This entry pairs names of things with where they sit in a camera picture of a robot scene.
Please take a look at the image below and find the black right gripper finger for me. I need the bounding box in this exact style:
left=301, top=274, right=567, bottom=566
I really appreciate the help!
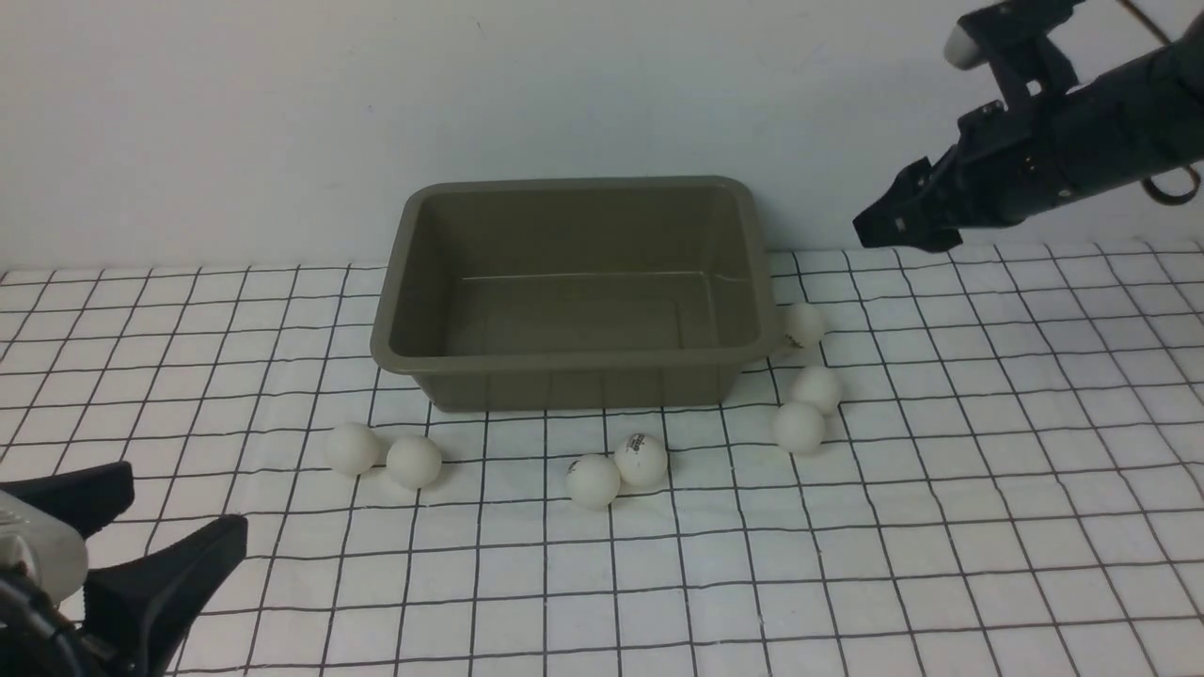
left=854, top=158, right=942, bottom=247
left=895, top=218, right=962, bottom=253

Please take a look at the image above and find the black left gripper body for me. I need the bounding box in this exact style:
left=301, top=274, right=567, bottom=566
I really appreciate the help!
left=1, top=569, right=157, bottom=676

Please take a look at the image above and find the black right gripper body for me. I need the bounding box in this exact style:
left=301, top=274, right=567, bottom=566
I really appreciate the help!
left=927, top=89, right=1106, bottom=226

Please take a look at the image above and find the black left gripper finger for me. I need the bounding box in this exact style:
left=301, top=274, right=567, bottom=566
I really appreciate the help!
left=1, top=463, right=136, bottom=540
left=85, top=516, right=248, bottom=676

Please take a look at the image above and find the white ball with logo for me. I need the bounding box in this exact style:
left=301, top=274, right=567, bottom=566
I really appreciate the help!
left=613, top=432, right=668, bottom=489

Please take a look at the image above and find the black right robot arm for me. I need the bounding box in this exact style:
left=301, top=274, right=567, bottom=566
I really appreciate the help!
left=854, top=1, right=1203, bottom=253

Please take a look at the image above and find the olive green plastic bin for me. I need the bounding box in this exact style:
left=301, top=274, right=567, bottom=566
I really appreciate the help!
left=370, top=176, right=784, bottom=413

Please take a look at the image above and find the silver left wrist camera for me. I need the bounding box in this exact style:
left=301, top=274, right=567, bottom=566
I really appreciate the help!
left=1, top=491, right=89, bottom=604

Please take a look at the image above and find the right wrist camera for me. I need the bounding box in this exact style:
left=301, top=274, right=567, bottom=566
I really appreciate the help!
left=944, top=1, right=1080, bottom=111

